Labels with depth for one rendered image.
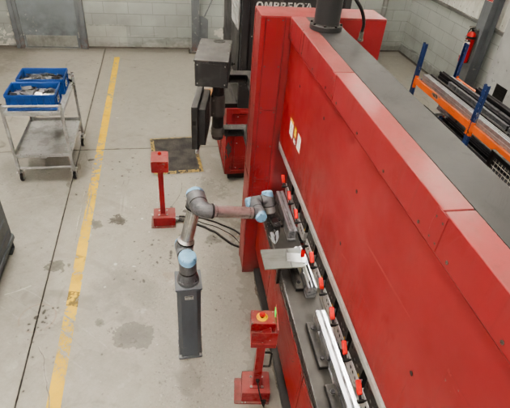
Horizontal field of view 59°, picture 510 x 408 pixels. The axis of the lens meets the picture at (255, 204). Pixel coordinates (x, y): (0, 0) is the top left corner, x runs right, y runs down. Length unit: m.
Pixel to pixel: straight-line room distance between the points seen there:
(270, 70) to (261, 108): 0.28
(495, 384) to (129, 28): 8.99
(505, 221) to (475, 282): 0.23
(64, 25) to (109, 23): 0.82
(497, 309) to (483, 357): 0.16
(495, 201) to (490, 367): 0.48
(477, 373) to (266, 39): 2.36
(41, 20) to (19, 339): 6.88
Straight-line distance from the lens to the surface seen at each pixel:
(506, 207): 1.50
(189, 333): 3.42
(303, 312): 2.85
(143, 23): 9.56
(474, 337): 1.37
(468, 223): 1.36
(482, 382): 1.39
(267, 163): 3.52
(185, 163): 5.71
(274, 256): 2.98
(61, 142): 5.71
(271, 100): 3.27
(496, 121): 4.43
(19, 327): 4.13
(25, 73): 6.03
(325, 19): 2.82
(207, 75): 3.31
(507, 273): 1.26
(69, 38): 9.76
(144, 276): 4.24
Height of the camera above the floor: 3.04
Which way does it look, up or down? 37 degrees down
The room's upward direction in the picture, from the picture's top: 5 degrees clockwise
